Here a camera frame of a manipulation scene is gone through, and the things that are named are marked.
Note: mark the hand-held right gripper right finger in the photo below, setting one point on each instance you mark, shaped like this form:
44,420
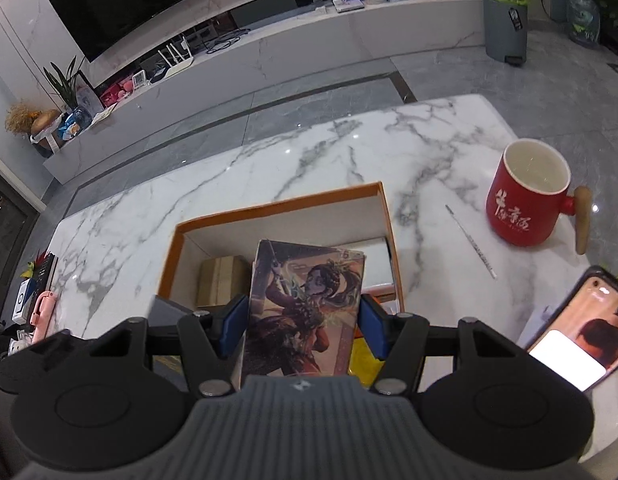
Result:
373,327

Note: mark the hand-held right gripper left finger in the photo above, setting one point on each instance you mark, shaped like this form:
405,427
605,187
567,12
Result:
235,327

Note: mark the brown cardboard box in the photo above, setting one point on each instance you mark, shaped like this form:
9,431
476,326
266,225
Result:
221,280

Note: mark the illustrated card box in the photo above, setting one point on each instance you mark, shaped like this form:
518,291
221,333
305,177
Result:
299,310

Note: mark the orange storage box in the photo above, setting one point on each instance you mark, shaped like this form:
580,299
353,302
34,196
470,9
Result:
289,220

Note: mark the yellow packet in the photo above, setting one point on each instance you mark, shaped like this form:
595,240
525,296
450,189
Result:
361,365

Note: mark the pink selfie stick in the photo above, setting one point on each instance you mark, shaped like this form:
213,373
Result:
44,310

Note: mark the white and blue box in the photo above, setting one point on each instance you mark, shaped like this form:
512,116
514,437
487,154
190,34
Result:
24,300

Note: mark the black remote control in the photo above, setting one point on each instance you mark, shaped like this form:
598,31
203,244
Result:
45,272

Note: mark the colourful paper toy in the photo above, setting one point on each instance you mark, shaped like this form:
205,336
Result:
31,269

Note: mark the silver pen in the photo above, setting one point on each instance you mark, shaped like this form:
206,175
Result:
471,242

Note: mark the smartphone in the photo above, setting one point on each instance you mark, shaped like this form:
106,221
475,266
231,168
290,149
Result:
579,330

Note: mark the snack packet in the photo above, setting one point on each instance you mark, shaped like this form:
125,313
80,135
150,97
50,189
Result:
70,127

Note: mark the dried flower bouquet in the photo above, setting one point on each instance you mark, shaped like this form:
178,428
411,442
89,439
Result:
20,117

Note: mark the beige envelope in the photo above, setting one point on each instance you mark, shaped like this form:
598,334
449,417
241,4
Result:
103,115

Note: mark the green plant in blue vase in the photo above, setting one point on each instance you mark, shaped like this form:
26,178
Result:
81,115

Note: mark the red box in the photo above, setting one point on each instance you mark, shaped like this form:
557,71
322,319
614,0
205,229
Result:
116,94

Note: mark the black set-top box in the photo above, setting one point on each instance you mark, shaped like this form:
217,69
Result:
159,75

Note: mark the white digital clock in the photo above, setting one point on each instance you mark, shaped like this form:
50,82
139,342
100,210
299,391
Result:
140,81

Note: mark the white router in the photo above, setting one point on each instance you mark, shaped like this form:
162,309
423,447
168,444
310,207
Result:
179,65

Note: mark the marble tv console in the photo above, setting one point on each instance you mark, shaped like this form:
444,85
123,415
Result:
289,45

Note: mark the white flat device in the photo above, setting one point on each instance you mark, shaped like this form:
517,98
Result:
349,6

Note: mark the grey trash bin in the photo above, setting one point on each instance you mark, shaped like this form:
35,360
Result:
504,25

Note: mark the black television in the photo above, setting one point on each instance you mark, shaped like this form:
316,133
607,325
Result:
139,5

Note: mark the clear water bottle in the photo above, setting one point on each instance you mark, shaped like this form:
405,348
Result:
584,15

